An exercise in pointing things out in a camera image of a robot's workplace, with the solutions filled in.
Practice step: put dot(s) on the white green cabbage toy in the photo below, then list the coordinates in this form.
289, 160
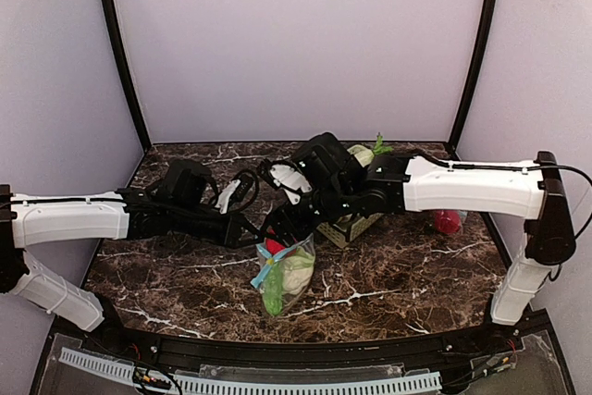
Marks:
297, 271

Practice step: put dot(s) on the black table edge rail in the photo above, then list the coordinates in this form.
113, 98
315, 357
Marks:
439, 351

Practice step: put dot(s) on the light blue cable duct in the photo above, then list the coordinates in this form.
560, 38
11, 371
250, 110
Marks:
214, 379

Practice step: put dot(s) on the green leafy vegetable toy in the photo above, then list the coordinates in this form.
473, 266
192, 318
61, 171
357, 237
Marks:
273, 290

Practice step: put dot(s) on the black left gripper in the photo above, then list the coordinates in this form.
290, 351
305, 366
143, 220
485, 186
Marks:
234, 233

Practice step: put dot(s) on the pale green perforated basket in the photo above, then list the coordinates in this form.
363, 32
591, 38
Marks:
347, 228

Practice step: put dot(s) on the black right frame post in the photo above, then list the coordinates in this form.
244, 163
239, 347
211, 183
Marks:
473, 73

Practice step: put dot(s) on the black frame post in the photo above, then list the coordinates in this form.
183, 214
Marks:
123, 71
473, 73

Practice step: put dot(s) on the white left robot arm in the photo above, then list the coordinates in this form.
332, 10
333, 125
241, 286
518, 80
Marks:
185, 200

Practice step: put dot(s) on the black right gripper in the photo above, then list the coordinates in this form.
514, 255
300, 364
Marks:
281, 220

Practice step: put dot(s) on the white radish with leaves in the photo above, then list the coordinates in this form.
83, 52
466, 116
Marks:
366, 154

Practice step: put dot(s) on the black left frame post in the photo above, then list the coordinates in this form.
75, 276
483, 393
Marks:
123, 71

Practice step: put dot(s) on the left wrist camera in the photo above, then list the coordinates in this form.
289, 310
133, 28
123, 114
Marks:
240, 194

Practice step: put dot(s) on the clear zip bag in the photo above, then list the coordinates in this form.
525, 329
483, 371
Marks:
448, 221
266, 260

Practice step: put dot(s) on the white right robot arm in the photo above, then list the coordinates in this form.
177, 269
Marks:
324, 182

